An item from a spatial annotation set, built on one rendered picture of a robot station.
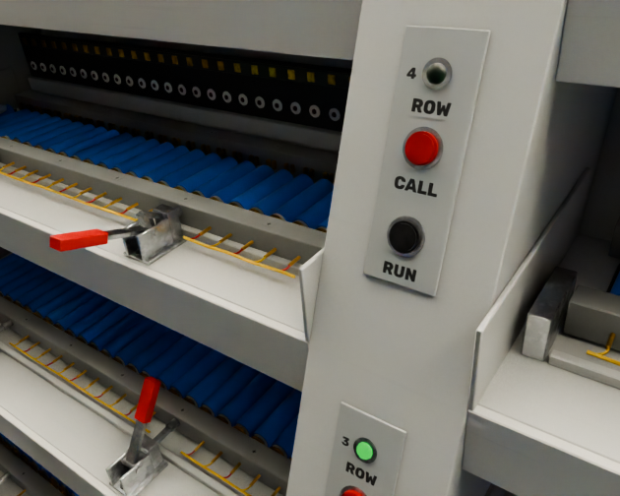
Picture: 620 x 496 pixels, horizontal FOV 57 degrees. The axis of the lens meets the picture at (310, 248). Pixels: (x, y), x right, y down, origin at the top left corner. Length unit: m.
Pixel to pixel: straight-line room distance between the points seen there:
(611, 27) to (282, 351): 0.23
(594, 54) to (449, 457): 0.20
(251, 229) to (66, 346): 0.30
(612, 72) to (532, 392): 0.15
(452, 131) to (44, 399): 0.48
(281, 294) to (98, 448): 0.26
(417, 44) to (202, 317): 0.22
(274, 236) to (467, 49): 0.18
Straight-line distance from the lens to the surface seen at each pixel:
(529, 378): 0.32
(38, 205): 0.56
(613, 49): 0.28
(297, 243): 0.38
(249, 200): 0.45
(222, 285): 0.39
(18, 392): 0.66
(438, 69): 0.28
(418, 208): 0.28
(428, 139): 0.27
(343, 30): 0.32
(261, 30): 0.36
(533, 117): 0.27
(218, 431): 0.51
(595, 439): 0.30
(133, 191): 0.49
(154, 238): 0.43
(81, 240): 0.39
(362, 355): 0.31
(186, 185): 0.49
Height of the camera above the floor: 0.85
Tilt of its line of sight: 15 degrees down
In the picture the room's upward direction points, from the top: 8 degrees clockwise
